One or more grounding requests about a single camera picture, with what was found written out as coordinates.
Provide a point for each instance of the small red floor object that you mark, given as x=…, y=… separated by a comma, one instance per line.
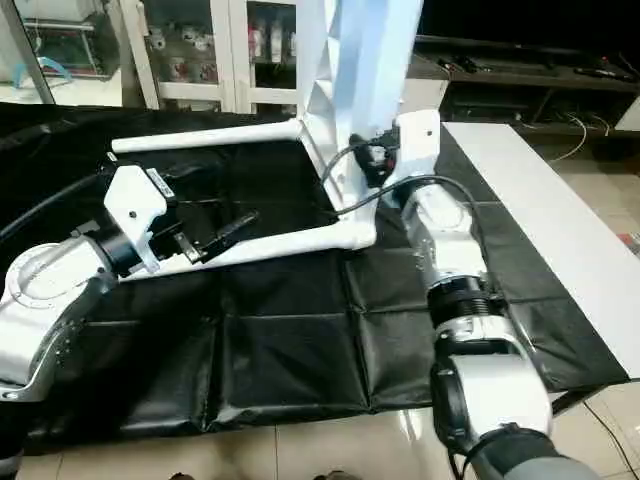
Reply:
x=631, y=241

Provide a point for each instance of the grey metal storage rack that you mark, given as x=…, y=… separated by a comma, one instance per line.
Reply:
x=70, y=45

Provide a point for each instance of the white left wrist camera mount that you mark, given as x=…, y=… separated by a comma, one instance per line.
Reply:
x=135, y=205

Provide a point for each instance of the white glass door cabinet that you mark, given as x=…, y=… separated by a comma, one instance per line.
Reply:
x=190, y=50

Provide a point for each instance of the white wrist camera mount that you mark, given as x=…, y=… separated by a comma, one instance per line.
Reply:
x=135, y=205
x=418, y=140

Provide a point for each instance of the black plastic mat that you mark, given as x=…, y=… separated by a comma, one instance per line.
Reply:
x=300, y=340

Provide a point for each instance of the white plastic table top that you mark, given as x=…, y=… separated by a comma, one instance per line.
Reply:
x=360, y=60

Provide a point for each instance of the white side board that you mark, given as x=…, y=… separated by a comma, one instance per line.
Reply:
x=560, y=230

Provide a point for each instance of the teal small stool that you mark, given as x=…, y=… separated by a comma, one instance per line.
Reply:
x=50, y=68

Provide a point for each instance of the white drawer unit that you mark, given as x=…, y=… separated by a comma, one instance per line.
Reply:
x=425, y=95

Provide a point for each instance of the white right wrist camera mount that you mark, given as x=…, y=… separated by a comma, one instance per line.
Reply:
x=418, y=140

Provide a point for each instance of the black metal table leg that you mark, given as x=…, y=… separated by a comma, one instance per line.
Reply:
x=572, y=402

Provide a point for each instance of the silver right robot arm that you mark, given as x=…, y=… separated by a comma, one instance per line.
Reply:
x=450, y=250

